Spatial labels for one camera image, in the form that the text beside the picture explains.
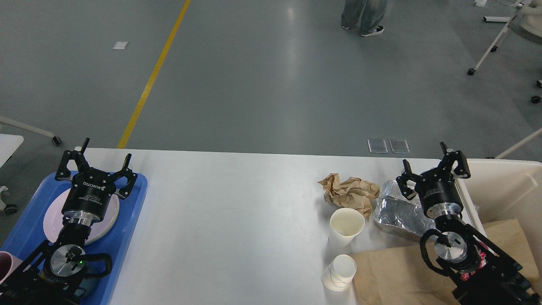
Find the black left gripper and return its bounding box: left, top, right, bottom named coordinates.
left=55, top=138, right=138, bottom=227

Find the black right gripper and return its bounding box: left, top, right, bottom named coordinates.
left=395, top=141, right=471, bottom=220

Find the pink plate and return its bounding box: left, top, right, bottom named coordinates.
left=43, top=189, right=120, bottom=245

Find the dark green mug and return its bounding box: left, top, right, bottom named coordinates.
left=74, top=262, right=101, bottom=299

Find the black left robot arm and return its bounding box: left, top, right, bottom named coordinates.
left=1, top=138, right=138, bottom=305

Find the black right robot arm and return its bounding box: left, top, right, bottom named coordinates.
left=396, top=142, right=541, bottom=305

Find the right floor outlet cover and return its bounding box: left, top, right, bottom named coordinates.
left=389, top=139, right=411, bottom=154

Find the floor outlet cover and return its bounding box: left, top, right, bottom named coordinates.
left=367, top=139, right=389, bottom=154
left=389, top=139, right=411, bottom=154

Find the crumpled aluminium foil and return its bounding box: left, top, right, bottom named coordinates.
left=372, top=180, right=436, bottom=242

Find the white stand leg left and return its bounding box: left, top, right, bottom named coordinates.
left=0, top=116, right=63, bottom=146

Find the white stand leg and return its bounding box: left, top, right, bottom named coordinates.
left=486, top=128, right=542, bottom=159
left=0, top=116, right=63, bottom=146

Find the left floor outlet cover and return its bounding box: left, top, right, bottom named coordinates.
left=367, top=139, right=389, bottom=154

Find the beige plastic bin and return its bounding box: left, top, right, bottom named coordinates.
left=460, top=158, right=542, bottom=293

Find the blue plastic tray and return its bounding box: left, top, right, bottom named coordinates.
left=1, top=172, right=148, bottom=305

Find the crumpled brown paper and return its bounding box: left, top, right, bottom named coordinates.
left=318, top=172, right=381, bottom=217

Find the white side table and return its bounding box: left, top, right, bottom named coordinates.
left=0, top=133, right=24, bottom=215

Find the upright white paper cup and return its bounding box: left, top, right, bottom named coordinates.
left=329, top=207, right=366, bottom=248

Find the brown paper bag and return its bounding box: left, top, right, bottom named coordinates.
left=352, top=219, right=541, bottom=305

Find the white stand leg right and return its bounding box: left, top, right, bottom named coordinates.
left=486, top=128, right=542, bottom=159

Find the pink ribbed cup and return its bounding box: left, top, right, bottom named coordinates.
left=0, top=251, right=22, bottom=284

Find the white rolling stand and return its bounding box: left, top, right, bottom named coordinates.
left=467, top=0, right=542, bottom=76

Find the lying white paper cup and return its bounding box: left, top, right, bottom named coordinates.
left=321, top=254, right=357, bottom=292

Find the person in jeans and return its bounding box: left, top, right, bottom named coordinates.
left=341, top=0, right=387, bottom=37

